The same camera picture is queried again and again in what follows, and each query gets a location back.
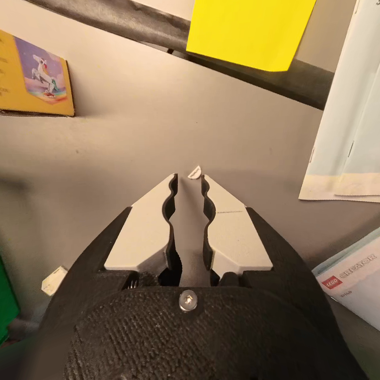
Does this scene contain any black strip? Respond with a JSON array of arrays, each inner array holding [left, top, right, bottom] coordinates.
[[25, 0, 335, 111]]

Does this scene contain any instruction booklet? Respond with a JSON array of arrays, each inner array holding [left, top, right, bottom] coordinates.
[[298, 0, 380, 203], [312, 227, 380, 330], [335, 56, 380, 196]]

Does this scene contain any yellow paper sheet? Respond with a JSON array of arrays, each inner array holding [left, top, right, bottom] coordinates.
[[186, 0, 317, 72]]

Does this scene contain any yellow toy set box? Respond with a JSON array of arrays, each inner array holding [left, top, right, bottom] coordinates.
[[0, 29, 75, 117]]

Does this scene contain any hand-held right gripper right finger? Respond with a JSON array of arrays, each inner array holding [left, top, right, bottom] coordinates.
[[201, 175, 274, 285]]

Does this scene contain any green plastic container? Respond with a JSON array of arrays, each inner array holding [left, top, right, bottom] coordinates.
[[0, 255, 20, 346]]

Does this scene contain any white studded brick plate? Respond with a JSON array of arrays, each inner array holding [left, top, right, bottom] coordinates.
[[42, 266, 69, 295]]

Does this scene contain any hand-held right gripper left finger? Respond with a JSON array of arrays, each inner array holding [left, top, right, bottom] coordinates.
[[104, 173, 182, 279]]

